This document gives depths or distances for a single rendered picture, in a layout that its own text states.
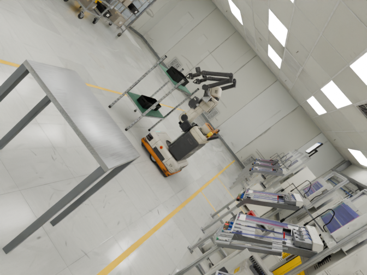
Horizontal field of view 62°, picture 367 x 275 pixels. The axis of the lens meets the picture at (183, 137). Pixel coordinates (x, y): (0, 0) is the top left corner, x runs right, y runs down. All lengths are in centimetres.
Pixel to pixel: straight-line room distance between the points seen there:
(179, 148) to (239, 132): 740
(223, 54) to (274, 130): 341
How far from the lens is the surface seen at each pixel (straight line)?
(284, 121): 1149
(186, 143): 421
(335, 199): 427
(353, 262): 292
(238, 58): 1184
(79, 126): 161
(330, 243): 281
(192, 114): 437
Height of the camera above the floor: 150
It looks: 13 degrees down
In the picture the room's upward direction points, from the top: 51 degrees clockwise
